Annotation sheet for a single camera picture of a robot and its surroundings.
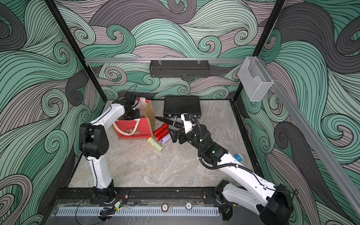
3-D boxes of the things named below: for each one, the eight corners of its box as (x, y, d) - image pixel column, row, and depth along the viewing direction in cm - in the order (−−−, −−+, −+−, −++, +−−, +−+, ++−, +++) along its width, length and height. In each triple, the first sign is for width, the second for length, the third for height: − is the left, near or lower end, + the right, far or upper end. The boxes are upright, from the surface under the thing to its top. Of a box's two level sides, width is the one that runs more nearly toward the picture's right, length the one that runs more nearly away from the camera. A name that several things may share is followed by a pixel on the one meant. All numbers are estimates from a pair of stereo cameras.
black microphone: (155, 120, 108) (154, 117, 106) (156, 117, 109) (156, 115, 107) (181, 129, 102) (181, 126, 100) (182, 126, 104) (183, 124, 102)
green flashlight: (147, 142, 97) (146, 139, 94) (151, 138, 98) (150, 135, 96) (160, 153, 91) (160, 151, 88) (164, 149, 93) (164, 146, 90)
